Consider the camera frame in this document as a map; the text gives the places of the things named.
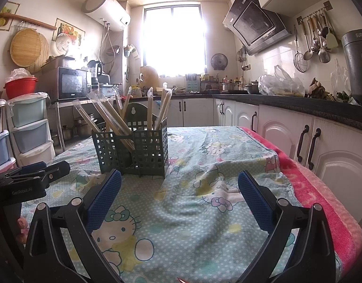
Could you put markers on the grey rice cooker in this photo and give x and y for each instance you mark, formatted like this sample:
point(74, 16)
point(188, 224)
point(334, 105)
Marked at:
point(356, 64)

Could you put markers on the dish rack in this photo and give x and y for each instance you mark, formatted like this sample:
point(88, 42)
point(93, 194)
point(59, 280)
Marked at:
point(209, 84)

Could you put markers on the small white fan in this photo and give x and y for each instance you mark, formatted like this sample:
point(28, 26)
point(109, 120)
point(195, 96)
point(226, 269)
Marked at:
point(63, 44)

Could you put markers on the pink towel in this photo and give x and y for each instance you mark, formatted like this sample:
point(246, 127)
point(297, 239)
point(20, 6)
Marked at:
point(313, 188)

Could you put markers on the pastel knife block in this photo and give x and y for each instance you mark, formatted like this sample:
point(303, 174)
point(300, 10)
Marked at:
point(192, 84)

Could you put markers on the white water heater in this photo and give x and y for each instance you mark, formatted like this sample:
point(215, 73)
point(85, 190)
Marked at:
point(106, 8)

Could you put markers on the white lower kitchen cabinets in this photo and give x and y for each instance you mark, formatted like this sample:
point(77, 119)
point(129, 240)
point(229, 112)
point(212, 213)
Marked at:
point(281, 129)

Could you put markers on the fruit wall poster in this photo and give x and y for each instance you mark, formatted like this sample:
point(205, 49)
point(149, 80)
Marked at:
point(70, 32)
point(7, 14)

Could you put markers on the red plastic basin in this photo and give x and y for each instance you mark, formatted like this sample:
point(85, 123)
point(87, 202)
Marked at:
point(20, 88)

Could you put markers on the stacked steel pots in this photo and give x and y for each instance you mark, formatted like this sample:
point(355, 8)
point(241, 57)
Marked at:
point(79, 128)

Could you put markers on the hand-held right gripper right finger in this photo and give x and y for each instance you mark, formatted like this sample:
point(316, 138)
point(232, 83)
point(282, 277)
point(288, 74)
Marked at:
point(256, 200)

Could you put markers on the kitchen window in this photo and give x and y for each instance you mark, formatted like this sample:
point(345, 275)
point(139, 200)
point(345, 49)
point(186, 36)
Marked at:
point(173, 41)

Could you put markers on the wall-mounted brush holder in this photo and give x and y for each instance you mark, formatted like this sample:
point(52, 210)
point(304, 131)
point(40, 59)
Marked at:
point(130, 51)

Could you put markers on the wooden rolling pin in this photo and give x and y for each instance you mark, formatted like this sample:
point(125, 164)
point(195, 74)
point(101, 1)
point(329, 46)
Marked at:
point(27, 20)

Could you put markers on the wall utensil rail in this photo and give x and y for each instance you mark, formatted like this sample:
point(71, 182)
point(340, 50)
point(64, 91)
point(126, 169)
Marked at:
point(326, 6)

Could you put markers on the dark round wall fan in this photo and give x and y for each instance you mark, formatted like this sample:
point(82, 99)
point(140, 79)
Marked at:
point(219, 62)

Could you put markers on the plastic bag with food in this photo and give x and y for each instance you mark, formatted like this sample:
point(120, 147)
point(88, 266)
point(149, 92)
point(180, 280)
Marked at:
point(281, 85)

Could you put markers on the green plastic utensil holder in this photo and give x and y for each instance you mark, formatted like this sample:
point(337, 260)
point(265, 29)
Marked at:
point(145, 153)

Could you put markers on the dark rectangular container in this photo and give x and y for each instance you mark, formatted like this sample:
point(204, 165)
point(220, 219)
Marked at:
point(57, 63)

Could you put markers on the person's left hand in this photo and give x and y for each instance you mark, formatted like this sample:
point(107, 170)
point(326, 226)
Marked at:
point(22, 222)

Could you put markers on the wooden cutting board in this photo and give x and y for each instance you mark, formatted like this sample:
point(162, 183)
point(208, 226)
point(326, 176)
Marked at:
point(148, 76)

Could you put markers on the cartoon cat printed cloth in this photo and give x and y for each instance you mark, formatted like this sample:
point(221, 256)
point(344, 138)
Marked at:
point(184, 212)

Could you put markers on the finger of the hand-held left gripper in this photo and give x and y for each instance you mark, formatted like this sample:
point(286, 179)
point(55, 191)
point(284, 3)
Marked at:
point(32, 166)
point(58, 169)

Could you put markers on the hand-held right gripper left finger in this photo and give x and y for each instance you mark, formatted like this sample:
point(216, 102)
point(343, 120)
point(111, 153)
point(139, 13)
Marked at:
point(106, 200)

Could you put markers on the round straw mat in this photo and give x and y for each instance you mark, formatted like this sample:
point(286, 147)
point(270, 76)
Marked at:
point(45, 56)

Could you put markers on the group of bamboo chopsticks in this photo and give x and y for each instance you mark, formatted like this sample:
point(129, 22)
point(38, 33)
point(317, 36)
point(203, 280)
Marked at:
point(110, 115)

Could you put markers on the row of hanging kitchen utensils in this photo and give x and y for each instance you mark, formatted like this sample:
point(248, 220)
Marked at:
point(319, 41)

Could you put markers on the pastel plastic drawer tower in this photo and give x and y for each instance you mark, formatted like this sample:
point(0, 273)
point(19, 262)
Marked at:
point(30, 129)

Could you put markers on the black microwave oven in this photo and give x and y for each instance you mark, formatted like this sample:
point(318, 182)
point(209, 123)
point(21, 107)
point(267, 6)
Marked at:
point(69, 82)

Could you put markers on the black blender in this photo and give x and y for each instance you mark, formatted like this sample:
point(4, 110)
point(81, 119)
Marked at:
point(95, 73)

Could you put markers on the metal kitchen shelf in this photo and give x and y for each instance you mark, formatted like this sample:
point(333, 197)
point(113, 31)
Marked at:
point(80, 101)

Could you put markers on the hanging ladles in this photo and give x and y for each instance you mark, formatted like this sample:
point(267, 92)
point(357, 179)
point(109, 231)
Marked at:
point(242, 56)

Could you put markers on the round bamboo tray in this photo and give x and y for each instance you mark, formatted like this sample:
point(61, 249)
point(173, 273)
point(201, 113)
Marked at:
point(25, 47)

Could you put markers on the crumpled clear plastic bag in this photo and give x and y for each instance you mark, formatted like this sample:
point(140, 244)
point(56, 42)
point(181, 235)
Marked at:
point(18, 73)

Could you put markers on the black range hood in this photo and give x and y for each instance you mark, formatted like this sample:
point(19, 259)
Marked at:
point(251, 23)

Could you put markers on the black kitchen countertop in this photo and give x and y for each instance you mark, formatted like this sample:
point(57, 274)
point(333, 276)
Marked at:
point(287, 101)

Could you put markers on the wall power outlet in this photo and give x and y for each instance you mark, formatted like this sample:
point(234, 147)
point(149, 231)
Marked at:
point(246, 67)

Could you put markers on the steel cooking pot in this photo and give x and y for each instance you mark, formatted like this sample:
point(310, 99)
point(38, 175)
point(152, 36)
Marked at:
point(229, 87)

